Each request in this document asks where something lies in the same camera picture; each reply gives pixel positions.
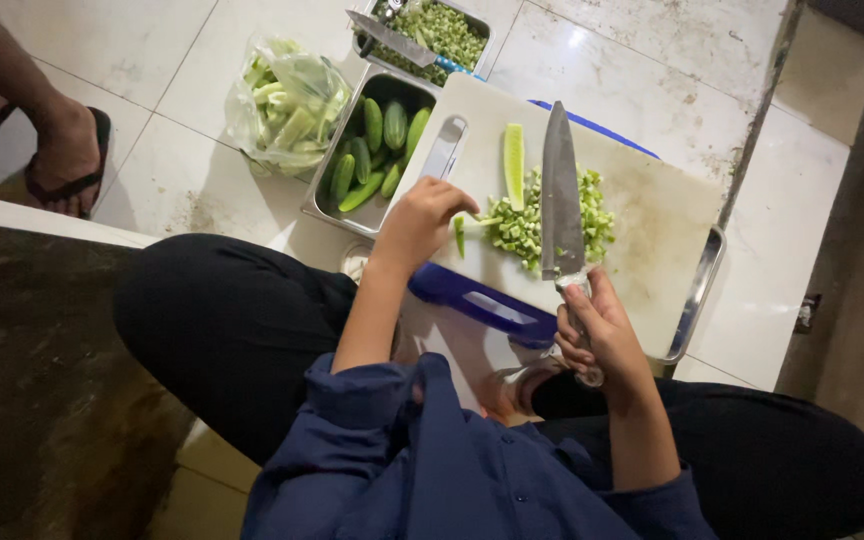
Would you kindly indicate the thin cucumber strips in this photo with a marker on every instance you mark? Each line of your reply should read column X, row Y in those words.
column 469, row 225

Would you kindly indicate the black sandal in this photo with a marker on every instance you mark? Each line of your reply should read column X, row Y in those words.
column 87, row 180

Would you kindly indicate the small white container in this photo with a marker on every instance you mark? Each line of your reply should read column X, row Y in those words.
column 355, row 262

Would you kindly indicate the person's right hand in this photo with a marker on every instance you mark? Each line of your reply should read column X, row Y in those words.
column 616, row 337

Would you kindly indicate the person's black trousers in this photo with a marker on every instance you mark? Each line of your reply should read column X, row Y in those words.
column 237, row 330

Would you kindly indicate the steel tray of whole cucumbers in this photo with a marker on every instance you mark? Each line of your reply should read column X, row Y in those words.
column 368, row 214

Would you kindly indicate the steel tray under board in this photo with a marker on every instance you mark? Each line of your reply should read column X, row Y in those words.
column 694, row 300

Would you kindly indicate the white plastic cutting board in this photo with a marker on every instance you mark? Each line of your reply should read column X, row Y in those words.
column 649, row 225

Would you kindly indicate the clear bag of cucumber scraps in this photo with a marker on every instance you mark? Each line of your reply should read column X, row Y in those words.
column 286, row 112

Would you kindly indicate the person's left fingers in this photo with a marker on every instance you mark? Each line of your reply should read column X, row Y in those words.
column 451, row 199

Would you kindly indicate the person's blue shirt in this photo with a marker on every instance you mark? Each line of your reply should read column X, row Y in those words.
column 432, row 465

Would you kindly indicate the large steel chef's knife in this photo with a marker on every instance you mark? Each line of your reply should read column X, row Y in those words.
column 561, row 195

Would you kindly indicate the heap of chopped cucumber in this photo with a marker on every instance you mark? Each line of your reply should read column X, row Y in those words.
column 439, row 34

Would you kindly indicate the long cucumber slice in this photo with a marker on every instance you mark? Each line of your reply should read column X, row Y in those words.
column 514, row 165

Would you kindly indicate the pile of whole cucumbers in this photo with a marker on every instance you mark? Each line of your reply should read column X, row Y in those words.
column 372, row 154

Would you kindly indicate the steel tray of chopped cucumber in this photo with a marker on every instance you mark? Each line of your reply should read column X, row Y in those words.
column 477, row 34

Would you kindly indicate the person's left hand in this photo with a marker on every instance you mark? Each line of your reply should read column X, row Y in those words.
column 417, row 225

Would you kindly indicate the pile of diced cucumber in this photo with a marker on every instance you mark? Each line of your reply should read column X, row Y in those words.
column 518, row 229

